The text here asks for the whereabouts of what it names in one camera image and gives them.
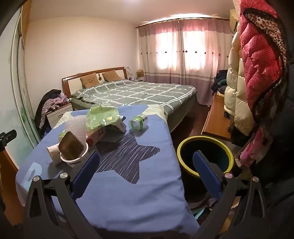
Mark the white nightstand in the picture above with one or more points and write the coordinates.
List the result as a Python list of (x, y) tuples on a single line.
[(57, 115)]

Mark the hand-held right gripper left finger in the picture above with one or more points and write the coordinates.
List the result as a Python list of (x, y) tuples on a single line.
[(86, 174)]

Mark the small green bottle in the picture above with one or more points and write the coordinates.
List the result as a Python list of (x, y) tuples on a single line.
[(61, 135)]

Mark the wooden low cabinet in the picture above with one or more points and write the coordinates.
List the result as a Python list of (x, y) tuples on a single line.
[(216, 119)]

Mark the green-labelled clear plastic jar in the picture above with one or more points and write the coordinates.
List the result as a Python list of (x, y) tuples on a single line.
[(137, 121)]

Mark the cream down jacket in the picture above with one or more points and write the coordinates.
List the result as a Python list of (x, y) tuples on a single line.
[(238, 103)]

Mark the stack of folded clothes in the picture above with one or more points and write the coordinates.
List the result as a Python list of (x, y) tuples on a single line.
[(219, 80)]

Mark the white air conditioner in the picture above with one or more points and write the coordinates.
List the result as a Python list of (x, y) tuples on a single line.
[(234, 20)]

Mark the pile of dark floral clothes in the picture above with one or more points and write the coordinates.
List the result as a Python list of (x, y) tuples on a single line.
[(43, 108)]

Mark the black coat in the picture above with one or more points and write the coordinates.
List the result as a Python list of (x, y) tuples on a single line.
[(280, 160)]

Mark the clear plastic cup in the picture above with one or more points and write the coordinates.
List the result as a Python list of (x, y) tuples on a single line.
[(75, 125)]

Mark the yellow-rimmed blue trash bin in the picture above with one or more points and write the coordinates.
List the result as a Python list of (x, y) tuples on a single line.
[(206, 146)]

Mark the mirrored wardrobe sliding door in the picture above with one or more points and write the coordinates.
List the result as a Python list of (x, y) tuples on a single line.
[(20, 92)]

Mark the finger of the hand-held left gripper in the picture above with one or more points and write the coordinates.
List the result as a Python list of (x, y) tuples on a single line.
[(9, 135)]

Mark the pink and white curtain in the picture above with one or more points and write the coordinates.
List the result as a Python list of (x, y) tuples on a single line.
[(206, 46)]

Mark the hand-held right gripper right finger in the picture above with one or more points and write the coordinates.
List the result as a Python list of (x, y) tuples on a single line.
[(206, 174)]

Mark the red dotted padded jacket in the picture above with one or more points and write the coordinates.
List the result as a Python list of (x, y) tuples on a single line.
[(257, 69)]

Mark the brown pillow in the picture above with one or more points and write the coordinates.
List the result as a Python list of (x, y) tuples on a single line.
[(111, 75), (89, 80)]

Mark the white paper cup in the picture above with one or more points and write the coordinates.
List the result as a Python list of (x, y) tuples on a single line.
[(53, 152)]

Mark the bed with green checked quilt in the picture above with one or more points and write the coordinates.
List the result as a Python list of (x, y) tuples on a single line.
[(142, 92)]

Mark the white cup with brown lid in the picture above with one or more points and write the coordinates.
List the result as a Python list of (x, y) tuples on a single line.
[(70, 146)]

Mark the green plastic bag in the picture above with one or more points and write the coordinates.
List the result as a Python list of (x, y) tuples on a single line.
[(101, 115)]

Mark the pink floral bag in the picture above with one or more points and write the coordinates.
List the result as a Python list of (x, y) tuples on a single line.
[(255, 147)]

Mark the leopard print scarf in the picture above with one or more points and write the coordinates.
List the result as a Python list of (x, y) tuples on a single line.
[(273, 34)]

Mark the pink milk carton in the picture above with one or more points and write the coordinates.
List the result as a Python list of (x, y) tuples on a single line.
[(95, 136)]

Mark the white cardboard box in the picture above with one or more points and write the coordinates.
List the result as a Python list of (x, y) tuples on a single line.
[(119, 126)]

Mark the wooden bed headboard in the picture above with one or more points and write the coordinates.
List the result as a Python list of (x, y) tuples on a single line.
[(73, 79)]

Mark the blue star-print blanket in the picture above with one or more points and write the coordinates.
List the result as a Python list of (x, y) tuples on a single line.
[(149, 195)]

